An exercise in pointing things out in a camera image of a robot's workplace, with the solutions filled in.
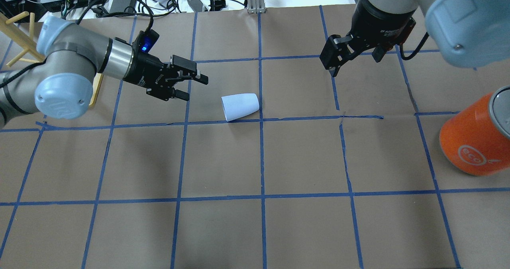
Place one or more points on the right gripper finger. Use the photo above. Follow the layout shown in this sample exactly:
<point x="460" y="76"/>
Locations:
<point x="334" y="71"/>
<point x="378" y="53"/>

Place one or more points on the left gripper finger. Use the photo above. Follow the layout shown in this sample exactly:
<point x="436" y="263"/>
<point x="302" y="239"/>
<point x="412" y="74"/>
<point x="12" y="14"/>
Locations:
<point x="203" y="79"/>
<point x="182" y="95"/>

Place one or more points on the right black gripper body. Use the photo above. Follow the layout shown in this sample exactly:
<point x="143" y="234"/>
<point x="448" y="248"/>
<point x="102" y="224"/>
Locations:
<point x="377" y="18"/>

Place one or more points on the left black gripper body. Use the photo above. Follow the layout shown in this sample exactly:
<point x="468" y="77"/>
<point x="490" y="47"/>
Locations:
<point x="144" y="72"/>

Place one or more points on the light blue plastic cup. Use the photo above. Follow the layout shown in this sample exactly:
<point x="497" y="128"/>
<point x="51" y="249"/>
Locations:
<point x="239" y="105"/>

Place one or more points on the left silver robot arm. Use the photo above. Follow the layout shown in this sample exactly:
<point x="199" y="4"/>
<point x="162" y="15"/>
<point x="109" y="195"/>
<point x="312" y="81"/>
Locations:
<point x="61" y="85"/>

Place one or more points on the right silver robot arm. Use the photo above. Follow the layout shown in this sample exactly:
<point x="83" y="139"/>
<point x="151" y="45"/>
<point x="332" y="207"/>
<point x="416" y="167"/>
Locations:
<point x="468" y="33"/>

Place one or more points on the orange cylindrical container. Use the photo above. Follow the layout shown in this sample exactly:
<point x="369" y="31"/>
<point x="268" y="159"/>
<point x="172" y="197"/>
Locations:
<point x="476" y="140"/>

